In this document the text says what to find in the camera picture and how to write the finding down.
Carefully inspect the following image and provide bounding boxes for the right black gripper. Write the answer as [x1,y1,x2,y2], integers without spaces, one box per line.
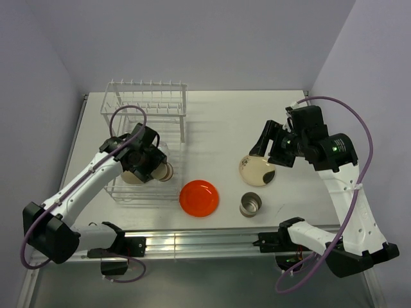
[249,119,307,167]

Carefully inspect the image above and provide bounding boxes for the floral ceramic bowl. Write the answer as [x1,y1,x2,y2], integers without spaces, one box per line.
[121,171,142,185]

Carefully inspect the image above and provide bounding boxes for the steel cup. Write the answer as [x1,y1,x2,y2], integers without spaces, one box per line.
[151,163,174,182]
[239,192,262,218]

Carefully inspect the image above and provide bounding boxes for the clear plastic cup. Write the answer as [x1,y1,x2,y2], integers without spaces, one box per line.
[158,141,170,156]

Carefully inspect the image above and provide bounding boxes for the beige plate with black spot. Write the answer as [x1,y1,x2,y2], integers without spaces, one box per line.
[238,155,276,187]

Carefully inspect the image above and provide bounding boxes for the orange plastic plate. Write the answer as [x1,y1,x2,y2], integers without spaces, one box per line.
[179,180,220,218]

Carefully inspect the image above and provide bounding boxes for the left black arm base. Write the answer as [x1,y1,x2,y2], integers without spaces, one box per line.
[87,236,146,284]

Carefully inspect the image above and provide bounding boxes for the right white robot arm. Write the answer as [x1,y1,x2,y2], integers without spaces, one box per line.
[250,106,399,278]

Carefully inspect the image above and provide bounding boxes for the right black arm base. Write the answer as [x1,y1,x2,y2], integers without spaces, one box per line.
[252,217,310,253]

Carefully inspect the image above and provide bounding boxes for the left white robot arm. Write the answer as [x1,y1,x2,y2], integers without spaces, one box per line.
[22,123,172,264]

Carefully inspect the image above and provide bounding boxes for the white wire dish rack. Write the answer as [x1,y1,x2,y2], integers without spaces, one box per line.
[100,80,188,202]

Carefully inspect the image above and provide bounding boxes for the aluminium table rail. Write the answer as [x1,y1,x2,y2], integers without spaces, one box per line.
[30,226,369,264]

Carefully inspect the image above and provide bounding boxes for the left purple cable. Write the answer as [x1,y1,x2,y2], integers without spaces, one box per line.
[21,105,148,284]

